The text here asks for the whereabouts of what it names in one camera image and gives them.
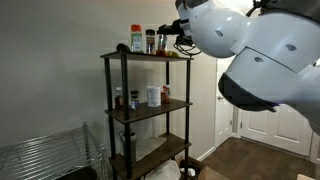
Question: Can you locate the orange round fruit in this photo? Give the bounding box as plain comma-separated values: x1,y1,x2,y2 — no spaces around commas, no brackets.
155,49,170,57

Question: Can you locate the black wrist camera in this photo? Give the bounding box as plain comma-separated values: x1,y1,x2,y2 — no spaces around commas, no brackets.
173,34,196,48

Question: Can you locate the white bag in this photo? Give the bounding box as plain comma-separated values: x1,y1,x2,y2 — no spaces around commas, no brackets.
143,159,183,180

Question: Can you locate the black frame wood shelf unit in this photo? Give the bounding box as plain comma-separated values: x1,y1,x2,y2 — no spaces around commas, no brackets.
99,50,195,180

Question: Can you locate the brown cardboard box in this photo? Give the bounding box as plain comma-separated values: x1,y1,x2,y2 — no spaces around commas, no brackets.
178,156,232,180

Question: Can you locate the tan box corner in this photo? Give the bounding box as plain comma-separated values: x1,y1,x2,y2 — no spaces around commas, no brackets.
296,173,317,180

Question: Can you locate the white plastic bottle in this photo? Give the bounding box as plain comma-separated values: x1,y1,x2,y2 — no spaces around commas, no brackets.
179,167,197,178

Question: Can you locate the wide white panel door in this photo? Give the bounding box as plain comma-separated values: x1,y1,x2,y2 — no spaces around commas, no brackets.
240,105,315,158

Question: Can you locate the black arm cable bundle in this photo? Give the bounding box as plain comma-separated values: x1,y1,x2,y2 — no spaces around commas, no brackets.
173,41,203,57

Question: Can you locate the narrow white door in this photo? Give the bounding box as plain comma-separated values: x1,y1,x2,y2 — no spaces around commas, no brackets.
214,58,236,148

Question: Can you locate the chrome wire rack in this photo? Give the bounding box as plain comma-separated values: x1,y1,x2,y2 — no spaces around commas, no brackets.
0,121,110,180

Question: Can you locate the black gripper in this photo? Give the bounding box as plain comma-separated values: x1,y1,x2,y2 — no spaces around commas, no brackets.
156,18,184,37

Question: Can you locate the white cap dark sauce bottle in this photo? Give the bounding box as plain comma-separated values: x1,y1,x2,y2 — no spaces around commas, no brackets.
114,86,125,110

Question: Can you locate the black cap spice bottle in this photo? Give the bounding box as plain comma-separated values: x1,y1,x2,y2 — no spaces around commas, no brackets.
145,28,156,55

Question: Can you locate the grey patterned towel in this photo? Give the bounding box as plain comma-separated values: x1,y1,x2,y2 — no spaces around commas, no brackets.
134,135,168,162

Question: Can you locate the white can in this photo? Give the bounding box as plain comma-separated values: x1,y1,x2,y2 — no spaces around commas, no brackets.
146,85,162,108

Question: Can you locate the dark avocado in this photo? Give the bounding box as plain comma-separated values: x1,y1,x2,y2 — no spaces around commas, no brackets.
115,42,132,53

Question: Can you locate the dark blue label spice jar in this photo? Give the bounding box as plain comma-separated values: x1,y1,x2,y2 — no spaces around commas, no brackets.
129,89,140,111

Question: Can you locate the orange cap spice bottle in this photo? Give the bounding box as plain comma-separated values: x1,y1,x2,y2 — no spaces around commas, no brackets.
130,23,144,54

